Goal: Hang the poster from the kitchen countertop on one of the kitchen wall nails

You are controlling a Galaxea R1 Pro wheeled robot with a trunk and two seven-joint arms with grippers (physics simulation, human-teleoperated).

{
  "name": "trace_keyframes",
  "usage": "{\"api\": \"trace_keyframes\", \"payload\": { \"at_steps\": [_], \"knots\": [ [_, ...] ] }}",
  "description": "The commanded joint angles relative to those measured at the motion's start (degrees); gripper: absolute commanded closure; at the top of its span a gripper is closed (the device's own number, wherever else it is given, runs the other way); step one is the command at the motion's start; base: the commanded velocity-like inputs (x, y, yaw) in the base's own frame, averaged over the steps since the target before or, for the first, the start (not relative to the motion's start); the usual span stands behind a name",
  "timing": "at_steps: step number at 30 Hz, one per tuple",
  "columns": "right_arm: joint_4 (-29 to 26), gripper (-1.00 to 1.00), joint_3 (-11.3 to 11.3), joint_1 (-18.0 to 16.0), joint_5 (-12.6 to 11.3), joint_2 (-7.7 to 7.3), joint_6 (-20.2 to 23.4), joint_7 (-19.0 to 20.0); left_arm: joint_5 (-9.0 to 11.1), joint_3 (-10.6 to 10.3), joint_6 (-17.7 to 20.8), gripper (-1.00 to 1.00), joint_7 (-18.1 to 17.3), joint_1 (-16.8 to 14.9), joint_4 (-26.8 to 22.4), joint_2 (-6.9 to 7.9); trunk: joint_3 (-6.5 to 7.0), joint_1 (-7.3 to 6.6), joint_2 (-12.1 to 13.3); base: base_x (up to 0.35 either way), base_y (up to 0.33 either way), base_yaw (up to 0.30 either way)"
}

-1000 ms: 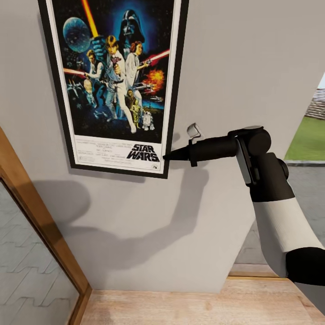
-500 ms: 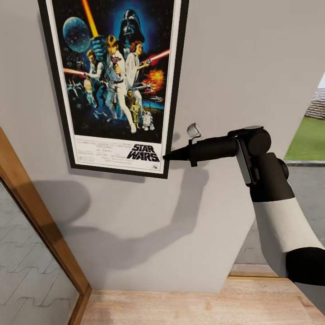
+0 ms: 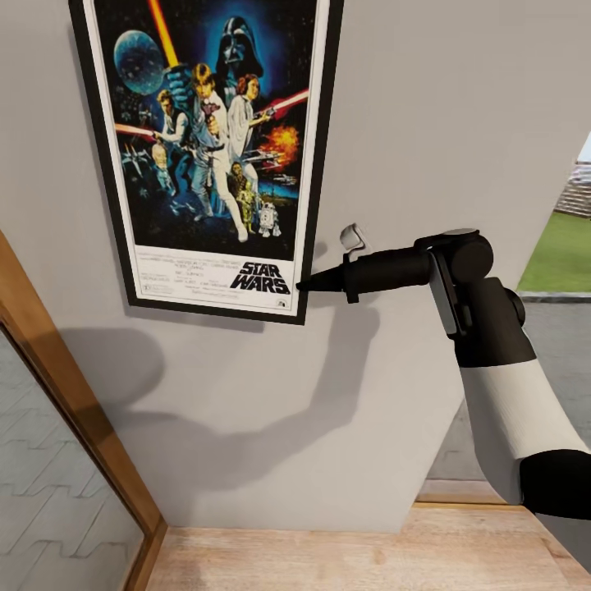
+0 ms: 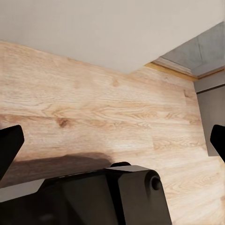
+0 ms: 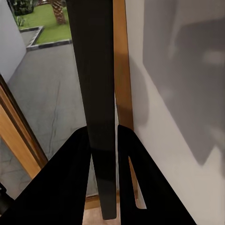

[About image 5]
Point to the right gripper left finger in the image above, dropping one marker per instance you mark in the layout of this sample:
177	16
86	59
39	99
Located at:
56	196

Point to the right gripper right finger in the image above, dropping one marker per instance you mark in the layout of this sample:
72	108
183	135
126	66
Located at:
163	205

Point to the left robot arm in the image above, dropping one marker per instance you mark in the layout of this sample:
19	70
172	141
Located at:
5	200

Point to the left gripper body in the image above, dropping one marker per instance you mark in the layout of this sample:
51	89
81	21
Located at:
5	206

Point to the door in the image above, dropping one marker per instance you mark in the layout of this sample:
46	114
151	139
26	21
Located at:
41	103

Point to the poster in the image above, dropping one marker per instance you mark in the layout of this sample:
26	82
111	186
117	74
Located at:
91	25

